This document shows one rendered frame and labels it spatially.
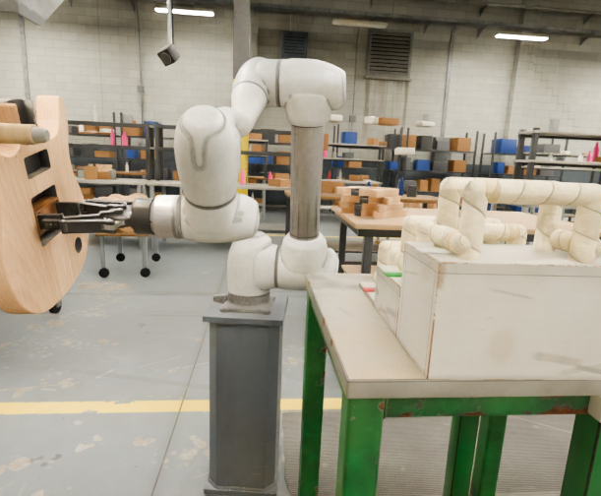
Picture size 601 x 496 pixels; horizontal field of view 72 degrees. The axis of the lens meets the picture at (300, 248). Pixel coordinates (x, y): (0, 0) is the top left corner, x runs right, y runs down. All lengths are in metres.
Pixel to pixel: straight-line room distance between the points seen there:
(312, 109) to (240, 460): 1.25
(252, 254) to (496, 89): 12.48
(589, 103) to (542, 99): 1.45
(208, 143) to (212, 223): 0.18
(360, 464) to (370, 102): 11.74
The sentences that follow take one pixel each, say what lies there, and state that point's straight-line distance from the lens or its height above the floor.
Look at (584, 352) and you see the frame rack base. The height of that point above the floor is 0.97.
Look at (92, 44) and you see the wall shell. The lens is 12.78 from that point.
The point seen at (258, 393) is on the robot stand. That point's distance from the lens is 1.57.
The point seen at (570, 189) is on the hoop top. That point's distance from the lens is 0.67.
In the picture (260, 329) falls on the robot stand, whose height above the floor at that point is 0.66.
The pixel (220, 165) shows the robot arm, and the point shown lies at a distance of 0.74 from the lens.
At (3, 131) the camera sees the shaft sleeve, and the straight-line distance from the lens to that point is 0.82.
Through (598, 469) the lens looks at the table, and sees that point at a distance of 0.92.
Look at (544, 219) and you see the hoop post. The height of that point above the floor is 1.15.
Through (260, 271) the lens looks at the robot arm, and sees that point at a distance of 1.44.
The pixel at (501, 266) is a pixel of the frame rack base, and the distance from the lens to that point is 0.62.
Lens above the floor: 1.22
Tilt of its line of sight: 11 degrees down
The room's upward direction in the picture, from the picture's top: 2 degrees clockwise
